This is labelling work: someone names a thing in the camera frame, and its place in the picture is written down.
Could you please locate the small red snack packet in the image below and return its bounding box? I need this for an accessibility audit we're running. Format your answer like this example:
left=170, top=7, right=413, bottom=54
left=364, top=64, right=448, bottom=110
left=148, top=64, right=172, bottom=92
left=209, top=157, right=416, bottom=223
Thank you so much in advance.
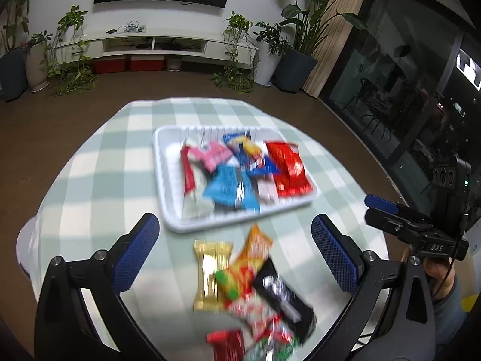
left=207, top=329, right=247, bottom=361

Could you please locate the pink snack packet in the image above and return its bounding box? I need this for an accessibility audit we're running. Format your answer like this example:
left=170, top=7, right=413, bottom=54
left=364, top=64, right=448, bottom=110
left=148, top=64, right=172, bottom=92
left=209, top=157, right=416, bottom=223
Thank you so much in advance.
left=186, top=140, right=234, bottom=171

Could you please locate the orange and green snack packet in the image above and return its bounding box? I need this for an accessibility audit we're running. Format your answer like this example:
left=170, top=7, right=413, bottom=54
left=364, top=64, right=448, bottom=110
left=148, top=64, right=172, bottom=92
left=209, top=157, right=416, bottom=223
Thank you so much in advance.
left=214, top=224, right=274, bottom=301

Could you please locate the gold snack packet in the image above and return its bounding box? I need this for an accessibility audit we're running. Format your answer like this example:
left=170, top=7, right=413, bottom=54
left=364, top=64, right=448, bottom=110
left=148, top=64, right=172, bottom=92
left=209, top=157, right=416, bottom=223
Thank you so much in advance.
left=193, top=240, right=234, bottom=312

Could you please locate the long white snack packet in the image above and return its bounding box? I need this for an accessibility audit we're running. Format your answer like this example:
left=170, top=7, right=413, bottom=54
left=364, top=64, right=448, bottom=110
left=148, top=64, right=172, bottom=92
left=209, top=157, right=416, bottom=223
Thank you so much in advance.
left=256, top=175, right=280, bottom=205

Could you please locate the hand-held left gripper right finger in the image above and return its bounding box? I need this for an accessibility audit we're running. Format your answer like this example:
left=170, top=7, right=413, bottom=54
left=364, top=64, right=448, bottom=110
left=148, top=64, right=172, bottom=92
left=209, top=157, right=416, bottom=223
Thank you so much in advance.
left=311, top=214, right=437, bottom=361

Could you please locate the red-dotted white snack packet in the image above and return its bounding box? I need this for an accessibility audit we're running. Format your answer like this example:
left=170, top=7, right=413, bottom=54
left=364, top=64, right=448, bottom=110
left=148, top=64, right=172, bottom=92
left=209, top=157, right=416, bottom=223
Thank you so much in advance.
left=225, top=293, right=280, bottom=341

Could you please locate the bushy plant in white pot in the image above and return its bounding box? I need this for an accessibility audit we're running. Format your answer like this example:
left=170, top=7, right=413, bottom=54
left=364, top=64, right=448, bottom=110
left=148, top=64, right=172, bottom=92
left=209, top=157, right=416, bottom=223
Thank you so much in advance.
left=253, top=22, right=290, bottom=86

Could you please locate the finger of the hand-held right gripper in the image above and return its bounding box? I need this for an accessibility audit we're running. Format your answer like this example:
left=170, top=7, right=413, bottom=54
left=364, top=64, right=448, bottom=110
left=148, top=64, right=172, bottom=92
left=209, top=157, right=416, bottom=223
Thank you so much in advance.
left=365, top=208, right=431, bottom=239
left=364, top=195, right=433, bottom=223

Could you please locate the glass sliding door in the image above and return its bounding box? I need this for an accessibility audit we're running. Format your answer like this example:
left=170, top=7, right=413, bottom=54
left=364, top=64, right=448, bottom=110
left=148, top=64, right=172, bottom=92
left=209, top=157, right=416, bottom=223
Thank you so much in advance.
left=319, top=0, right=481, bottom=241

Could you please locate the person's right hand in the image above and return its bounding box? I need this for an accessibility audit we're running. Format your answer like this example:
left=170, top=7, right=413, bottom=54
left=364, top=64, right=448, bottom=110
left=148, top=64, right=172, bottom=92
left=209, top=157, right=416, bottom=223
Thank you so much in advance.
left=423, top=258, right=457, bottom=301

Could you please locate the large-leaved plant in dark pot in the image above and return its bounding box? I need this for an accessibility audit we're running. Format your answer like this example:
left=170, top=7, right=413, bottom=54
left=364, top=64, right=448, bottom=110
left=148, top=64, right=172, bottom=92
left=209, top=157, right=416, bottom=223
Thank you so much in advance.
left=271, top=0, right=369, bottom=93

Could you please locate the tall plant in dark pot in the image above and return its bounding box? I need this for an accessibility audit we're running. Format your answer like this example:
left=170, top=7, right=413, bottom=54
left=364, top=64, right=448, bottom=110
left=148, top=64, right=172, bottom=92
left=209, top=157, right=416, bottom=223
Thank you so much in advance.
left=0, top=0, right=31, bottom=102

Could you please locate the person's right forearm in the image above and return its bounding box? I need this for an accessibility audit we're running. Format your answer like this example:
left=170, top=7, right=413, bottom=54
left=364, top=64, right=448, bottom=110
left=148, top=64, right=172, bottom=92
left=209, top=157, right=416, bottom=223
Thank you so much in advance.
left=428, top=274, right=468, bottom=347

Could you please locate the trailing vine plant on cabinet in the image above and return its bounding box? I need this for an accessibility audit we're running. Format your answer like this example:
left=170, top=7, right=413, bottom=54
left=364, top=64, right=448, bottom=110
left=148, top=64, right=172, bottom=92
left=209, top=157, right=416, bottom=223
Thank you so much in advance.
left=211, top=11, right=260, bottom=94

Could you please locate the white television cabinet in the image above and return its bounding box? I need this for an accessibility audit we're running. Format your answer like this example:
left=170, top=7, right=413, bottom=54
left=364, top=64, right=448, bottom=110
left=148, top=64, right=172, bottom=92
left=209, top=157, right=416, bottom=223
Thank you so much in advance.
left=73, top=26, right=260, bottom=70

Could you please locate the white plastic tray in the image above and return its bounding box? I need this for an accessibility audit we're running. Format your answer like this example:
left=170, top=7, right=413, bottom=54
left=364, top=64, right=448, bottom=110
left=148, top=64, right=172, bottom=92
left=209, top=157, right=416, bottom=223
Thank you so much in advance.
left=152, top=125, right=320, bottom=233

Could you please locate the red and white snack packet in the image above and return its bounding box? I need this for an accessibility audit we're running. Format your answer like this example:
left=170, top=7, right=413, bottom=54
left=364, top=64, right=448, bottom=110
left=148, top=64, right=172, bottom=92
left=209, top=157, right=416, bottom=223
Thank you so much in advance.
left=180, top=137, right=216, bottom=219

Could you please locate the green and red snack packet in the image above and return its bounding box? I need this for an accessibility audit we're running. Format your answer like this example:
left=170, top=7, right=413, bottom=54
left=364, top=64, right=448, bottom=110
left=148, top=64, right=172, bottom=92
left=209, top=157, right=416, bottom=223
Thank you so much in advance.
left=244, top=318, right=301, bottom=361

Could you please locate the red storage box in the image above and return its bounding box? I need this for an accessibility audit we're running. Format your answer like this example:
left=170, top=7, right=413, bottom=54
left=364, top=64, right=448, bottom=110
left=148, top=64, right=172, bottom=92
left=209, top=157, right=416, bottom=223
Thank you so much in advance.
left=130, top=56, right=166, bottom=71
left=92, top=57, right=126, bottom=74

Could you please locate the beige curtain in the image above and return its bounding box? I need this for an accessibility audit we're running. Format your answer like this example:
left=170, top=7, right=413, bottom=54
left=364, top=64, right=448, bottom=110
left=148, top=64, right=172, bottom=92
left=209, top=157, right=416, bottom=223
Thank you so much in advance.
left=302, top=0, right=372, bottom=98

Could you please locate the dark blue snack packet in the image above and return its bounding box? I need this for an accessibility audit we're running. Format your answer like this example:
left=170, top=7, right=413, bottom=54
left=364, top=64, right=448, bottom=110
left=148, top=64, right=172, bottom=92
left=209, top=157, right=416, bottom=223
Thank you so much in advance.
left=222, top=131, right=280, bottom=177

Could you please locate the light blue snack packet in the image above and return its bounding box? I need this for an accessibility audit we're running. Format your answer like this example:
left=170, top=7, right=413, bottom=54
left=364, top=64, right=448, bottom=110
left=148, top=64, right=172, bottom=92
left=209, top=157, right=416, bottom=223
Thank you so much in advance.
left=203, top=165, right=261, bottom=214

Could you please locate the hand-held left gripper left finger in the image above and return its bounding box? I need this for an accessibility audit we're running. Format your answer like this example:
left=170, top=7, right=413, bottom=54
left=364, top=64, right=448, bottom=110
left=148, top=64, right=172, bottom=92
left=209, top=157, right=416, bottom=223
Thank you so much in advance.
left=34, top=212, right=166, bottom=361

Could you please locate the small plant in beige pot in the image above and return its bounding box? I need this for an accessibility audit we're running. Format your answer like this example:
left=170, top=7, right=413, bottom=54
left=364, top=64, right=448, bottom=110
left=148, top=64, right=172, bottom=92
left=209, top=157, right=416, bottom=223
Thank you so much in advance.
left=24, top=32, right=53, bottom=93

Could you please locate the large red snack packet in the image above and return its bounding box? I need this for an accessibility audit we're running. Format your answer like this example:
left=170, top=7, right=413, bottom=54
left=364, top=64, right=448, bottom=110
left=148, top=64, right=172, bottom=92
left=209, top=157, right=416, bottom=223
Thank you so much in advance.
left=265, top=141, right=313, bottom=198

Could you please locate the tangle of cables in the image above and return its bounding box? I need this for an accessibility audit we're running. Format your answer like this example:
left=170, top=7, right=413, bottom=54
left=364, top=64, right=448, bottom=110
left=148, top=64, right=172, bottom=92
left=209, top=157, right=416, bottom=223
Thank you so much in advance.
left=116, top=23, right=148, bottom=34

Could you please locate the trailing pothos plant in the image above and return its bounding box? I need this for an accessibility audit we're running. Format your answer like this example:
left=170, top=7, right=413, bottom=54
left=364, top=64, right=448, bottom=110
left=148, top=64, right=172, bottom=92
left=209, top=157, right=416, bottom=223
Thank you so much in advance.
left=45, top=5, right=100, bottom=96

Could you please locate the green checked tablecloth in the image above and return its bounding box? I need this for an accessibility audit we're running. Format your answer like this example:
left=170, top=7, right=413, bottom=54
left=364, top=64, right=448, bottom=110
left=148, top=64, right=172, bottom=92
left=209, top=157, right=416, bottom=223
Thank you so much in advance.
left=28, top=98, right=389, bottom=361

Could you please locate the black snack packet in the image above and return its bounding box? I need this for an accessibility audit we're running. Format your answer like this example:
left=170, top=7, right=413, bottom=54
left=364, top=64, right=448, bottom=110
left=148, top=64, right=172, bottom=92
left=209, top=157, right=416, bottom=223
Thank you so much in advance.
left=251, top=258, right=318, bottom=343

